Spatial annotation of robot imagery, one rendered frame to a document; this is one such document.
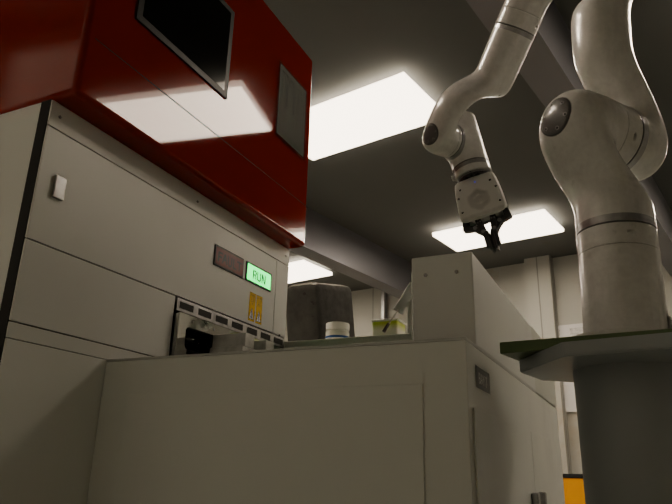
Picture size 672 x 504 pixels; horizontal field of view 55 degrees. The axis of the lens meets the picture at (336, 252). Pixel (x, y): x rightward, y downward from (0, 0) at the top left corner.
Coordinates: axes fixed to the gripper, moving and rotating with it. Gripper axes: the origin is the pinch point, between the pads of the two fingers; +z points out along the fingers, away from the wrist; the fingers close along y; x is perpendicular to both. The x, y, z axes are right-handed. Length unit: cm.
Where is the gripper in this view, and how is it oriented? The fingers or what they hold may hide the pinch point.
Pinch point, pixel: (493, 242)
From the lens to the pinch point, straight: 139.4
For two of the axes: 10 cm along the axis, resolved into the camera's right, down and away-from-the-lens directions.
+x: 4.2, 3.1, 8.5
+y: 8.9, -3.1, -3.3
